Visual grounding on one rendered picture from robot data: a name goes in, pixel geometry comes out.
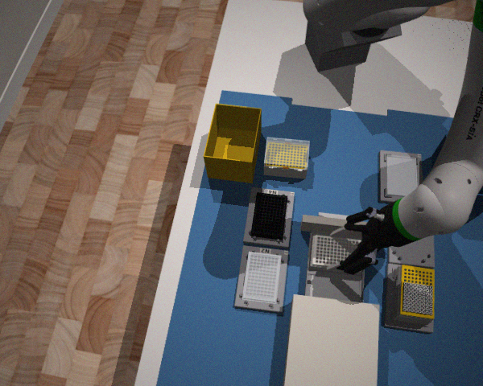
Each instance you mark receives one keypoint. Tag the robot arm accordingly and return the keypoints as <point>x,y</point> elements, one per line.
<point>445,198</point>

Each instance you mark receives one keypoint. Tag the blue bench mat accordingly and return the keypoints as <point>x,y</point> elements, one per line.
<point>210,342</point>

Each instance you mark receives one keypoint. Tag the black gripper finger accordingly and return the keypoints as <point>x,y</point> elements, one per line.
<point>351,220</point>
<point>352,264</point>

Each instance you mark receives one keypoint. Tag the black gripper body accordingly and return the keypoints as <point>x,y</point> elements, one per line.
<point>376,240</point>

